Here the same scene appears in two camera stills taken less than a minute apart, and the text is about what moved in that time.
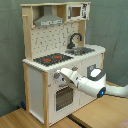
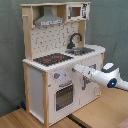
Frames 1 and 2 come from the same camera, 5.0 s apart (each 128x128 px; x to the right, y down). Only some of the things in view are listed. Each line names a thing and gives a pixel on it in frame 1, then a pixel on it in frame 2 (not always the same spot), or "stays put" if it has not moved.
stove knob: [56, 75] stays put
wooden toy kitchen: [55, 38] stays put
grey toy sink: [79, 51] stays put
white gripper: [72, 75] -> [84, 70]
